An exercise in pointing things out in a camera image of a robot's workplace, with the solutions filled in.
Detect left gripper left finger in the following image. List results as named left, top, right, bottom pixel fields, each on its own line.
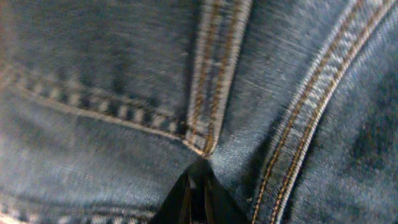
left=148, top=172, right=190, bottom=224

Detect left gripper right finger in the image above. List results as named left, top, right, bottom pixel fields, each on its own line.
left=198, top=160, right=249, bottom=224

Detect dark blue jeans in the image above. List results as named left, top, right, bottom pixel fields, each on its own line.
left=1, top=0, right=397, bottom=223

